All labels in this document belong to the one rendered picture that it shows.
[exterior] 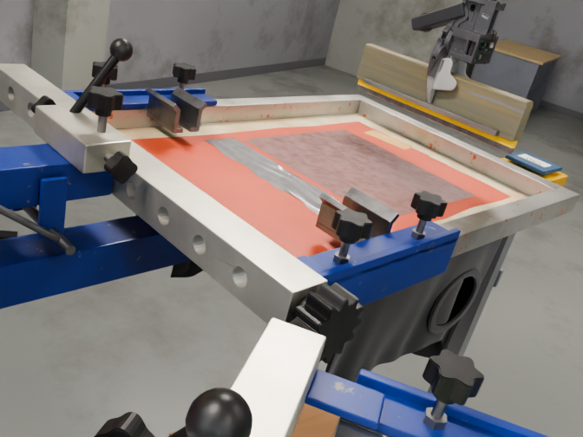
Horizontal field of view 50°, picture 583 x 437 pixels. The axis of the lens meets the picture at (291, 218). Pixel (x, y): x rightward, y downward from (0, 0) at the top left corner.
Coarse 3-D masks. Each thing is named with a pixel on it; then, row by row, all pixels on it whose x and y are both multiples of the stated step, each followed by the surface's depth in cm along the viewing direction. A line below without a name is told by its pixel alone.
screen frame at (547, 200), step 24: (312, 96) 144; (336, 96) 149; (360, 96) 155; (120, 120) 108; (144, 120) 111; (216, 120) 123; (240, 120) 127; (384, 120) 148; (408, 120) 145; (432, 144) 140; (456, 144) 136; (480, 168) 133; (504, 168) 129; (528, 192) 126; (552, 192) 120; (480, 216) 100; (504, 216) 103; (528, 216) 108; (552, 216) 117; (480, 240) 98
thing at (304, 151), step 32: (288, 128) 130; (320, 128) 135; (352, 128) 141; (160, 160) 100; (192, 160) 103; (224, 160) 106; (288, 160) 113; (320, 160) 117; (352, 160) 121; (384, 160) 126
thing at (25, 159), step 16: (48, 144) 75; (0, 160) 68; (16, 160) 69; (32, 160) 70; (48, 160) 71; (64, 160) 72; (0, 176) 66; (16, 176) 68; (32, 176) 69; (48, 176) 70; (80, 176) 73; (96, 176) 75; (0, 192) 67; (16, 192) 69; (32, 192) 70; (80, 192) 74; (96, 192) 76
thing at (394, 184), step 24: (360, 168) 118; (384, 168) 121; (408, 168) 124; (432, 168) 128; (216, 192) 94; (240, 192) 96; (264, 192) 98; (336, 192) 105; (384, 192) 110; (408, 192) 112; (432, 192) 115; (456, 192) 118; (480, 192) 121; (240, 216) 89; (264, 216) 91; (288, 216) 92; (312, 216) 94; (408, 216) 103; (288, 240) 85; (312, 240) 87; (336, 240) 89
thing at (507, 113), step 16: (368, 48) 133; (384, 48) 132; (368, 64) 133; (384, 64) 130; (400, 64) 128; (416, 64) 125; (384, 80) 131; (400, 80) 128; (416, 80) 126; (464, 80) 119; (416, 96) 126; (448, 96) 121; (464, 96) 119; (480, 96) 117; (496, 96) 114; (512, 96) 113; (464, 112) 119; (480, 112) 117; (496, 112) 115; (512, 112) 113; (528, 112) 113; (496, 128) 115; (512, 128) 113
